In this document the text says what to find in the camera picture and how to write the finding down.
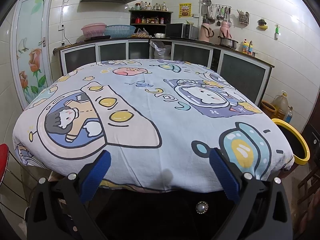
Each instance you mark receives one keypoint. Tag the large oil jug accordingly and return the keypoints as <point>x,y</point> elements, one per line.
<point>280,106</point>

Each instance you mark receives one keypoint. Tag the kitchen counter cabinets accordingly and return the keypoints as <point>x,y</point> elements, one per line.
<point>242,77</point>

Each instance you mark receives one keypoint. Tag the steel cooking pot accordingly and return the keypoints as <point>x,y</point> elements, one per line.
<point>228,43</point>

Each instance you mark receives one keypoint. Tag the wall rack with utensils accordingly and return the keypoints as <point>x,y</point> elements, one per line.
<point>217,10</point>

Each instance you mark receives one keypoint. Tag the yellow dish soap bottle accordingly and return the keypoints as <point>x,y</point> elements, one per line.
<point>246,48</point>

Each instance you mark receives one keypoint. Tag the flower painted glass door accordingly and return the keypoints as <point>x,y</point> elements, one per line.
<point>32,42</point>

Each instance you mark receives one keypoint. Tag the white woven sack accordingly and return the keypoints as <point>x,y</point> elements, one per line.
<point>161,52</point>

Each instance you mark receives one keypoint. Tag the pink plastic basin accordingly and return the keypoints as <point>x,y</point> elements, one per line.
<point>93,29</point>

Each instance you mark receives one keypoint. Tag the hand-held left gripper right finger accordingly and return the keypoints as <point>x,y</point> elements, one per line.
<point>225,177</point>

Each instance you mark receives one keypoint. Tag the white wall socket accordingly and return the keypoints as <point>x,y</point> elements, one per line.
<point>61,27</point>

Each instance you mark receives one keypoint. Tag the yellow wall sponge holder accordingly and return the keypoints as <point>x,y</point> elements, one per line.
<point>262,25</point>

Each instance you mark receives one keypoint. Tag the dark corner shelf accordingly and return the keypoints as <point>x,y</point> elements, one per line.
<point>151,27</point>

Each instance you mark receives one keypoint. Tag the black bin with yellow rim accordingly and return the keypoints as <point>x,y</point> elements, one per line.
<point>292,142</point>

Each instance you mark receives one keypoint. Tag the clear bag of snacks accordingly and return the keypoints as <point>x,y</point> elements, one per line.
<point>141,33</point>

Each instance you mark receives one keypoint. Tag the yellow wall poster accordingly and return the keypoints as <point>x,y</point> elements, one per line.
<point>185,10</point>

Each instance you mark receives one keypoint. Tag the blue plastic basket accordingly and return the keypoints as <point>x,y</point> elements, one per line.
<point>120,30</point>

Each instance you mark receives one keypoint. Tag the black induction cooktop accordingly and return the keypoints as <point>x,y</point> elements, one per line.
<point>97,38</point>

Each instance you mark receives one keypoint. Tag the row of glass jars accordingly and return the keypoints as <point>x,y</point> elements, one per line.
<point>151,6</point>

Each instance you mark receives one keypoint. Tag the brown bucket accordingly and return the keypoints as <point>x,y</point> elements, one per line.
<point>268,108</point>

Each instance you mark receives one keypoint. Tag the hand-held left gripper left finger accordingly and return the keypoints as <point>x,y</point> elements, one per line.
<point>96,177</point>

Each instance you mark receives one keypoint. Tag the row of red seasoning jars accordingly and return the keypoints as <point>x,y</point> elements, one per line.
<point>150,20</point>

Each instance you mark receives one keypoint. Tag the blue plastic bottle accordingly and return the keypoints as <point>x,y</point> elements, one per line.
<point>288,116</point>

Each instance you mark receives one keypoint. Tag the red stool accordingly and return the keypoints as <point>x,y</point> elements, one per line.
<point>3,165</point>

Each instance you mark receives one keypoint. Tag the black microwave oven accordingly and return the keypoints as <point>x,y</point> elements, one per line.
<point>178,31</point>

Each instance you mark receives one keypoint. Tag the cartoon printed tablecloth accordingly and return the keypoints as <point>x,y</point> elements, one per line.
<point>150,105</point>

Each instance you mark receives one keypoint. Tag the green white wall brush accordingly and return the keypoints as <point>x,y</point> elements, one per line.
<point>276,33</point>

